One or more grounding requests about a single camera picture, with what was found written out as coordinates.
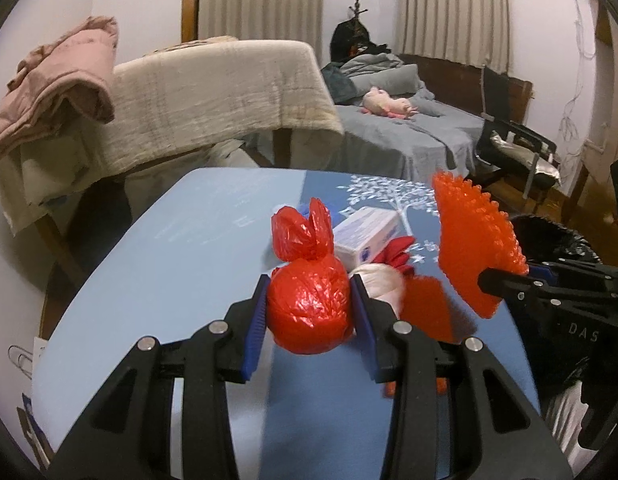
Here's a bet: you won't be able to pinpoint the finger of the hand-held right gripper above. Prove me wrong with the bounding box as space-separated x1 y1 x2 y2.
479 267 564 307
526 259 618 286

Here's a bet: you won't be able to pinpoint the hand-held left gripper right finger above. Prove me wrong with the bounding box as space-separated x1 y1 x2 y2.
350 276 574 480

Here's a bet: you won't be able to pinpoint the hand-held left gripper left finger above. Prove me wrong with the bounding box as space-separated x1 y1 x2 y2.
48 274 270 480

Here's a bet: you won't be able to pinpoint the black lined trash bin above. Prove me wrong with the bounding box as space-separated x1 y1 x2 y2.
509 214 604 266

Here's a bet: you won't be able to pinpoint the red plastic bag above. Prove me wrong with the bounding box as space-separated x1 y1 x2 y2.
265 197 357 356

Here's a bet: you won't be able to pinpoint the orange foam net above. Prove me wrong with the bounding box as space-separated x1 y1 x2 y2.
384 275 477 398
432 170 530 318

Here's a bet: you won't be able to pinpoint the red plastic piece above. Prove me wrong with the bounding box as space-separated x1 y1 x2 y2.
374 236 417 277

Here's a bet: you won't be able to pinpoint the white cardboard box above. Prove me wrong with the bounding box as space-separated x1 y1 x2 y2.
333 206 404 267

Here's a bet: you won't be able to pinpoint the blue plastic bag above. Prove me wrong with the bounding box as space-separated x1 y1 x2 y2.
295 200 340 226

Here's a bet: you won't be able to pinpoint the silver cushion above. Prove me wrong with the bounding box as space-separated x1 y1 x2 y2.
489 130 562 188

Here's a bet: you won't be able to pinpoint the bed with grey sheet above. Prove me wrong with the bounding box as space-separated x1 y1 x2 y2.
334 95 484 183

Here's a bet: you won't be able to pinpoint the black chair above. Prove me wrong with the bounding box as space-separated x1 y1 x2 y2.
474 65 560 201

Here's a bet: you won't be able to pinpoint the wooden headboard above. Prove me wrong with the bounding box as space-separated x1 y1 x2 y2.
399 53 534 123

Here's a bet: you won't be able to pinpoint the pink plush toy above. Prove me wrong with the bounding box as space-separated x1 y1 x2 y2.
361 86 420 121

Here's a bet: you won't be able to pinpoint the wooden wardrobe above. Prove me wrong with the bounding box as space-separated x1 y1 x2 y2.
569 0 618 241

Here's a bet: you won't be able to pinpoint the grey duvet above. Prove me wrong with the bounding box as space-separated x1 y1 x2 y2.
346 52 424 96

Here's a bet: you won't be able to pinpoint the dark clothes heap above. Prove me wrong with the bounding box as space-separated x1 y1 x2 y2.
321 62 362 106

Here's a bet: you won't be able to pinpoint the beige quilt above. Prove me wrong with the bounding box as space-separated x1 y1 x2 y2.
0 37 346 233

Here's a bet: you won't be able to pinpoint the dark coat rack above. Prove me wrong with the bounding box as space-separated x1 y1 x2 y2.
330 0 384 61

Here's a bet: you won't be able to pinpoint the pile of folded clothes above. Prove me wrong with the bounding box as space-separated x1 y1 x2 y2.
154 35 240 55

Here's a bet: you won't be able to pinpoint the pink padded jacket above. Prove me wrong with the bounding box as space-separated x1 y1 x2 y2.
0 16 120 163

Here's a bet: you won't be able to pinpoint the hanging cables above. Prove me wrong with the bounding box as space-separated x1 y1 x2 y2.
559 0 597 146

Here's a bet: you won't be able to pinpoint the wooden window frame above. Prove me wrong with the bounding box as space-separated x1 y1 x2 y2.
181 0 202 43

